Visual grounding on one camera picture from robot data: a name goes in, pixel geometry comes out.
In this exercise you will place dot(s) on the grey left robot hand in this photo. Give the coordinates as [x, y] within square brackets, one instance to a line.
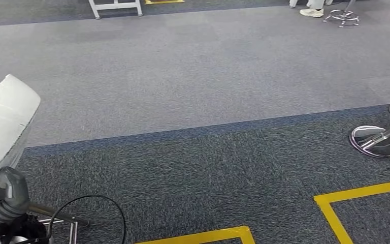
[13, 185]

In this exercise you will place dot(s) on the white plastic shell part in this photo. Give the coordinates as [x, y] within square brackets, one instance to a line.
[3, 128]

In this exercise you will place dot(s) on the grey metal rod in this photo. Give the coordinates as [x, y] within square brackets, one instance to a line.
[60, 215]

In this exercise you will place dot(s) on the person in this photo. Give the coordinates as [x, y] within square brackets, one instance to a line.
[311, 12]

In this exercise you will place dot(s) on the chrome barrier stanchion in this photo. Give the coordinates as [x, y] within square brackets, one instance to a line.
[376, 143]

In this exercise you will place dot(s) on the chrome stool base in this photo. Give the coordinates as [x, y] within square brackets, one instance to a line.
[344, 14]

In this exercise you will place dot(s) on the chrome tube frame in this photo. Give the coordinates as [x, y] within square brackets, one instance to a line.
[74, 232]

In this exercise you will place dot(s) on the white table frame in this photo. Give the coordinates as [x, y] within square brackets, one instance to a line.
[114, 6]

